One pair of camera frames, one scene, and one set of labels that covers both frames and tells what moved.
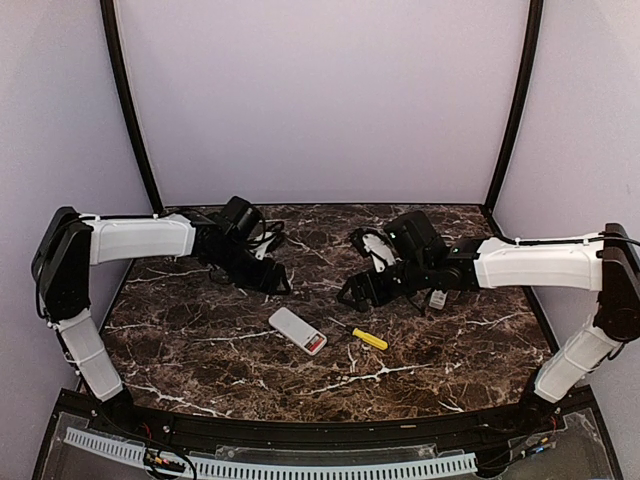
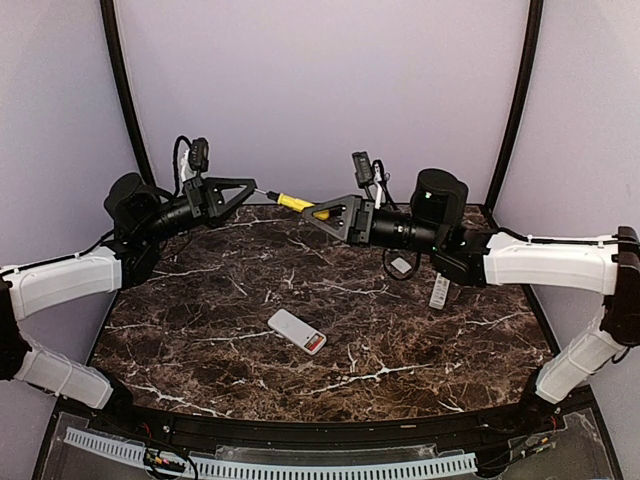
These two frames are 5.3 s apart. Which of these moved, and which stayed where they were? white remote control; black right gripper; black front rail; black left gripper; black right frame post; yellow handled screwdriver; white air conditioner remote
Moved: black right gripper; black left gripper; yellow handled screwdriver
Stayed: black right frame post; white air conditioner remote; white remote control; black front rail
